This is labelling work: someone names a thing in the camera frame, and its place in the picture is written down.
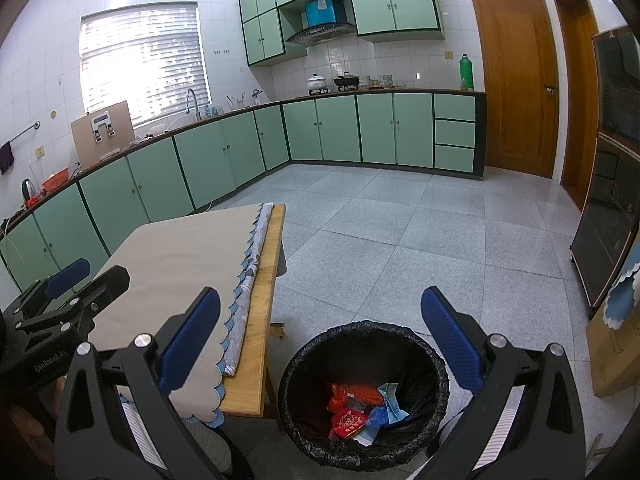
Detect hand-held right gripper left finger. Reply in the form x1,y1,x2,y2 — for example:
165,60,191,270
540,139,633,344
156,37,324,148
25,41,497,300
54,286,236,480

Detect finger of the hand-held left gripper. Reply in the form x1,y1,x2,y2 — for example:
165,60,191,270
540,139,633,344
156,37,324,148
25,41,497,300
17,265,132,337
10,258,92,318

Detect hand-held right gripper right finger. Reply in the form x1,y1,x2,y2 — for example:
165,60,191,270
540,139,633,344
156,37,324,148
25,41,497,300
420,286,587,480

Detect teal paper box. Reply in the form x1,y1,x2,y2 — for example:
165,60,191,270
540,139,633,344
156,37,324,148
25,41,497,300
377,384,410,421

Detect orange mesh bag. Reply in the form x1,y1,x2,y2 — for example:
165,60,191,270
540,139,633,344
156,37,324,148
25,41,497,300
330,384,383,413

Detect blue plastic bag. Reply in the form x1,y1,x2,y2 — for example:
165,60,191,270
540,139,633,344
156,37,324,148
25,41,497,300
357,402,401,445

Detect black lined trash bin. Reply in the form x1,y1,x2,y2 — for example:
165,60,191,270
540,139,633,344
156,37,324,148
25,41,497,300
277,321,451,472

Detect bright red envelope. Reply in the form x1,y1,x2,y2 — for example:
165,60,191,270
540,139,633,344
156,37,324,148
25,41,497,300
331,407,370,442

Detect person's left forearm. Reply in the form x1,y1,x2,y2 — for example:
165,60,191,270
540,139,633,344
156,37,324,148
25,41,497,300
0,377,63,466

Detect wooden table with beige cloth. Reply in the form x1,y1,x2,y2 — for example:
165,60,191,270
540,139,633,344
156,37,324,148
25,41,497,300
87,203,266,428

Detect grey patterned cloth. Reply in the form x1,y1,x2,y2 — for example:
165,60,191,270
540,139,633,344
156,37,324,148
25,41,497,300
222,202,275,377

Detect red basin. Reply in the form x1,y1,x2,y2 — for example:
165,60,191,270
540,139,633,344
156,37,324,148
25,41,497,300
41,169,69,192

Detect cardboard box on counter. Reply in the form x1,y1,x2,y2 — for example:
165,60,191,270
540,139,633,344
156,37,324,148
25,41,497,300
70,100,135,170

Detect blue scalloped cloth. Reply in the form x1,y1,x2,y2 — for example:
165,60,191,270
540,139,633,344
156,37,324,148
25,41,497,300
602,262,640,331

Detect black glass cabinet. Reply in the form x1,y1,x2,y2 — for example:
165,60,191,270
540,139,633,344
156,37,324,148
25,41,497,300
570,25,640,318

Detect white window blind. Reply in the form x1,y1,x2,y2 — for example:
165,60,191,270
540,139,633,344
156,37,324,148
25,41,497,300
80,2,211,128

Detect green base cabinets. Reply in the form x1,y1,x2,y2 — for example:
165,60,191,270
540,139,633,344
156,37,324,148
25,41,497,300
0,89,487,293

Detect wooden door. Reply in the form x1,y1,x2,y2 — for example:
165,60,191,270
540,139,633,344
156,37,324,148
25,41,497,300
469,0,560,179
552,0,601,211

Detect black range hood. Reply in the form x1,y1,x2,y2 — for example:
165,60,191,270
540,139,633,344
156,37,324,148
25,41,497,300
286,22,357,45

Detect blue box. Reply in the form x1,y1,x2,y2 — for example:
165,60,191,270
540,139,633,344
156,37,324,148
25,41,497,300
305,0,337,27

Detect metal towel rail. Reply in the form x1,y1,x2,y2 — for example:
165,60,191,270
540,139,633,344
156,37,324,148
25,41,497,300
0,121,41,147

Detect green wall cabinets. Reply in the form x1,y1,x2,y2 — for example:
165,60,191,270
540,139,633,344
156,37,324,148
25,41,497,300
238,0,447,67

